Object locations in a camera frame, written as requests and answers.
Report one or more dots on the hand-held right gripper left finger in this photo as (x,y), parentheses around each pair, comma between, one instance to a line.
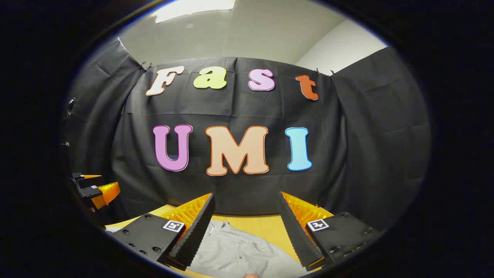
(197,231)

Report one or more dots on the grey sweatshirt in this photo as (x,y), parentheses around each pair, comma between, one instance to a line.
(231,251)

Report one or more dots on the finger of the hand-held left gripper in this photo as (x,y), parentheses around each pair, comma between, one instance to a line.
(79,176)
(106,193)

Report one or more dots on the black backdrop cloth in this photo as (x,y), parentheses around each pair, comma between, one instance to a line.
(231,185)

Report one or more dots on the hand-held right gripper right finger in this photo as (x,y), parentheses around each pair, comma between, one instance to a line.
(297,235)

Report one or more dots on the ceiling light panel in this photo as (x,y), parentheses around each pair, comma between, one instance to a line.
(193,9)

